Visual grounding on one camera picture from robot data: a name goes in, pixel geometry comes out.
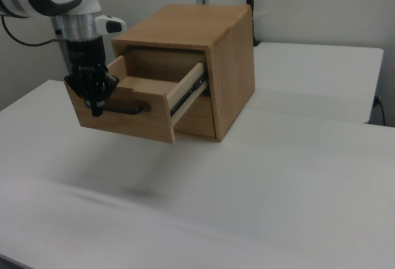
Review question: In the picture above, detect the light wooden cabinet box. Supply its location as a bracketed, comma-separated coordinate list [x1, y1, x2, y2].
[110, 3, 256, 143]

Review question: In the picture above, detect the dark robot cable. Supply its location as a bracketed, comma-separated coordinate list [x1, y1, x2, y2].
[0, 15, 67, 48]

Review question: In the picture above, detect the black power cable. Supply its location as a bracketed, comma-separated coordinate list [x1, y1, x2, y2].
[373, 96, 387, 127]

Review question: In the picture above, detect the wooden drawer with black handle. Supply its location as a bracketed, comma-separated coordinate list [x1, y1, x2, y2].
[64, 54, 209, 144]

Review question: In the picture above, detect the black camera stand pole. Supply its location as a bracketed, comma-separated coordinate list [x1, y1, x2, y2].
[244, 0, 260, 48]

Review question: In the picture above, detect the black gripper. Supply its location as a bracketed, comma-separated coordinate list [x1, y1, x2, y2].
[64, 36, 120, 118]

